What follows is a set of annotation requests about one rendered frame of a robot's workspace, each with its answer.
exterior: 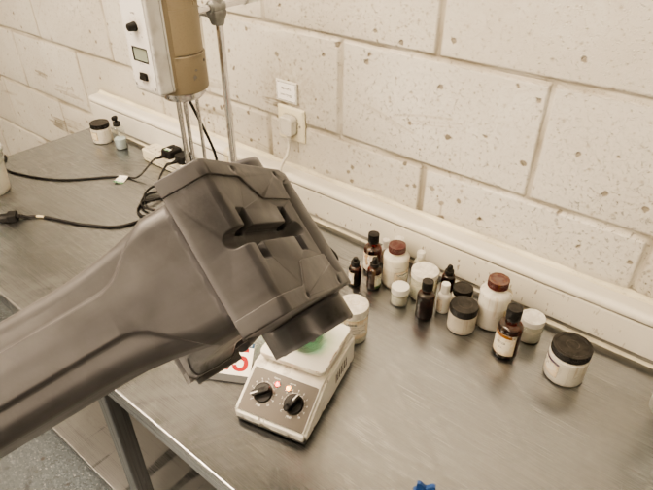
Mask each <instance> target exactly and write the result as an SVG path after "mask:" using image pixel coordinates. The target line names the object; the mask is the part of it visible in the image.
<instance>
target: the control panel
mask: <svg viewBox="0 0 653 490"><path fill-rule="evenodd" d="M261 382H265V383H268V384H269V385H270V386H271V388H272V396H271V398H270V399H269V400H268V401H267V402H257V401H256V400H255V398H254V397H253V396H252V395H250V393H251V391H252V390H254V389H255V387H256V386H257V385H258V384H259V383H261ZM276 382H279V383H280V386H279V387H276V386H275V383H276ZM287 386H290V387H291V389H290V390H289V391H287V390H286V388H287ZM318 393H319V389H318V388H316V387H313V386H310V385H307V384H305V383H302V382H299V381H296V380H294V379H291V378H288V377H286V376H284V375H281V374H278V373H276V372H273V371H270V370H267V369H265V368H262V367H257V366H256V367H255V369H254V372H253V374H252V376H251V379H250V381H249V383H248V386H247V388H246V390H245V392H244V395H243V397H242V399H241V402H240V403H239V405H238V408H240V409H242V410H245V411H247V412H250V413H252V414H254V415H256V416H259V417H261V418H264V419H266V420H268V421H271V422H273V423H276V424H278V425H281V426H283V427H286V428H288V429H291V430H293V431H296V432H298V433H301V434H302V433H303V431H304V428H305V425H306V423H307V420H308V418H309V415H310V412H311V410H312V407H313V405H314V402H315V399H316V398H317V395H318ZM291 394H299V395H300V396H301V397H302V399H303V408H302V410H301V411H300V412H299V413H297V414H296V415H291V414H288V413H287V412H286V411H285V410H284V409H283V406H284V401H285V398H286V397H287V396H289V395H291Z"/></svg>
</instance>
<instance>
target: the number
mask: <svg viewBox="0 0 653 490"><path fill-rule="evenodd" d="M252 351H253V348H249V349H248V350H247V351H245V352H239V353H240V355H241V357H242V359H241V360H239V361H238V362H237V363H236V364H233V365H231V366H230V367H229V368H226V369H224V370H228V371H235V372H243V373H249V369H250V363H251V357H252Z"/></svg>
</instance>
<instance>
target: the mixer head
mask: <svg viewBox="0 0 653 490"><path fill-rule="evenodd" d="M119 2H120V11H121V16H122V21H123V26H124V31H125V36H126V41H127V45H128V49H129V54H130V59H131V64H132V69H133V74H134V79H135V84H136V87H137V88H139V89H141V90H144V91H147V92H149V93H152V94H155V95H158V96H161V97H163V98H164V99H166V100H168V101H171V102H190V101H193V100H196V99H199V98H200V97H202V96H203V94H204V93H205V92H206V88H207V87H208V86H209V78H208V70H207V62H206V54H205V49H204V48H203V43H202V35H201V27H200V19H199V12H198V5H197V0H119Z"/></svg>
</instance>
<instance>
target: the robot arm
mask: <svg viewBox="0 0 653 490"><path fill-rule="evenodd" d="M154 186H155V189H156V190H157V192H158V194H159V196H160V197H161V199H162V200H163V202H164V203H165V204H164V205H162V206H161V207H159V208H157V209H155V210H154V211H153V212H151V213H150V214H148V215H146V216H144V217H143V218H141V219H140V220H138V222H137V223H136V225H135V226H134V228H133V230H132V231H130V232H129V233H128V234H127V235H126V236H125V237H124V238H123V239H122V240H121V241H119V242H118V243H117V244H116V245H115V246H114V247H113V248H111V249H110V250H109V251H108V252H107V253H105V254H104V255H103V256H102V257H101V258H99V259H98V260H97V261H95V262H94V263H93V264H91V265H90V266H89V267H87V268H86V269H85V270H83V271H82V272H81V273H79V274H78V275H76V276H75V277H74V278H72V279H71V280H69V281H68V282H66V283H65V284H63V285H62V286H60V287H59V288H57V289H56V290H54V291H52V292H51V293H49V294H48V295H46V296H44V297H42V298H40V299H38V300H37V301H35V302H33V303H31V304H30V305H28V306H26V307H25V308H23V309H21V310H20V311H19V312H17V313H15V314H14V315H12V316H10V317H8V318H7V319H5V320H3V321H1V322H0V459H1V458H3V457H5V456H6V455H8V454H10V453H11V452H13V451H15V450H16V449H18V448H20V447H21V446H23V445H24V444H26V443H27V442H28V441H30V440H32V439H33V438H36V437H37V436H39V435H41V434H42V433H44V432H46V431H47V430H49V429H51V428H52V427H54V426H56V425H57V424H59V423H61V422H62V421H64V420H66V419H67V418H69V417H71V416H72V415H74V414H76V413H77V412H79V411H81V410H82V409H84V408H86V407H87V406H89V405H91V404H92V403H95V402H96V401H98V400H100V399H101V398H103V397H105V396H106V395H108V394H110V393H111V392H113V391H115V390H116V389H118V388H119V387H120V386H122V385H123V384H125V383H127V382H129V381H130V380H132V379H134V378H136V377H137V376H139V375H141V374H143V373H145V372H147V371H149V370H151V369H153V368H156V367H159V366H161V365H163V364H166V363H168V362H170V361H173V360H174V362H175V363H176V365H177V367H178V369H179V371H180V372H181V374H182V376H183V377H184V379H185V380H186V382H187V384H188V385H189V384H190V383H192V382H193V381H195V380H196V381H197V383H198V385H199V384H200V385H201V384H202V382H204V381H206V380H209V379H210V378H211V377H213V376H214V375H216V374H218V373H219V372H221V371H223V370H224V369H226V368H229V367H230V366H231V365H233V364H236V363H237V362H238V361H239V360H241V359H242V357H241V355H240V353H239V352H245V351H247V350H248V349H249V348H250V347H251V346H252V345H253V343H254V342H255V341H256V340H257V339H258V338H259V337H260V336H261V335H262V337H263V339H264V341H265V342H266V344H267V346H268V347H269V349H270V351H271V353H272V354H273V356H274V358H275V359H276V361H277V360H279V359H280V358H282V357H286V356H287V355H288V354H290V353H291V352H293V351H295V350H297V349H299V348H301V347H302V346H304V345H306V344H308V343H309V342H314V341H316V338H318V337H319V336H321V335H323V334H324V333H326V332H328V331H330V330H331V329H333V328H335V327H336V326H338V325H339V324H341V323H342V322H344V321H345V320H347V319H349V320H350V319H351V318H353V313H352V311H351V310H350V308H349V306H348V305H347V303H346V301H345V300H344V298H343V297H342V296H341V294H340V293H339V290H341V289H342V288H344V287H345V286H347V285H348V284H350V283H351V281H350V279H349V277H348V276H347V274H346V273H345V271H344V269H343V268H342V266H341V264H340V263H339V261H338V259H337V258H336V257H335V256H334V254H333V252H332V251H331V249H330V247H329V246H328V244H327V242H326V240H325V239H324V237H323V235H322V234H321V232H320V230H319V229H318V227H317V225H316V224H315V222H314V221H313V219H312V217H311V216H310V214H309V212H308V211H307V209H306V207H305V206H304V204H303V203H302V201H301V199H300V198H299V196H298V194H297V193H296V191H295V189H294V188H293V186H292V184H291V182H290V181H289V179H288V177H287V176H286V174H285V173H283V172H281V171H280V170H278V169H272V168H265V167H263V165H262V164H261V162H260V161H259V159H258V158H257V157H247V158H243V159H240V160H238V161H235V162H226V161H220V160H213V159H207V158H197V159H195V160H193V161H191V162H189V163H187V164H185V165H184V166H182V167H180V168H178V169H177V170H175V171H173V172H172V173H170V174H168V175H166V176H165V177H163V178H161V179H159V180H158V181H156V182H154Z"/></svg>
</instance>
